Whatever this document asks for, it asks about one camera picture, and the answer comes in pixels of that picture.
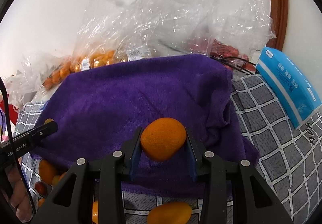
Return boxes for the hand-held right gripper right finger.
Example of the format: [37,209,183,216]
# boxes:
[185,127,293,224]

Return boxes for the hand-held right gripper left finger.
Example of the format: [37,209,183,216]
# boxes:
[30,127,144,224]

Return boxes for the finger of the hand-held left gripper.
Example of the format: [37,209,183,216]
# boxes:
[11,121,59,145]

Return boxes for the purple towel covered tray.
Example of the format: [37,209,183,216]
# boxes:
[30,54,260,198]

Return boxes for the person's left hand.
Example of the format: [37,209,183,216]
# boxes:
[7,164,34,219]

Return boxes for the red paper bag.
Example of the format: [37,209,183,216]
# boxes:
[0,98,19,126]

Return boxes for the small red tomato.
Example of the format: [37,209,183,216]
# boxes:
[35,181,48,195]

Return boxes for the white plastic bag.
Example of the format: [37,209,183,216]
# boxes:
[0,53,73,106]

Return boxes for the grey checked bedsheet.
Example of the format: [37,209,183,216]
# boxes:
[15,73,322,224]

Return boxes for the red food in clear bag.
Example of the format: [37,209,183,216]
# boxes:
[210,40,256,71]

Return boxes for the blue tissue pack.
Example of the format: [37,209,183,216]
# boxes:
[255,47,322,130]

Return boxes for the crumpled clear plastic bags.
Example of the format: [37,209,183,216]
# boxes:
[75,0,277,63]

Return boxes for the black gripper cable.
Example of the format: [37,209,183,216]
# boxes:
[0,77,36,214]

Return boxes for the thin black cable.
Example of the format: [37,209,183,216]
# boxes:
[211,55,257,75]

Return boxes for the brown wooden door frame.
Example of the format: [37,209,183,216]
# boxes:
[265,0,288,52]

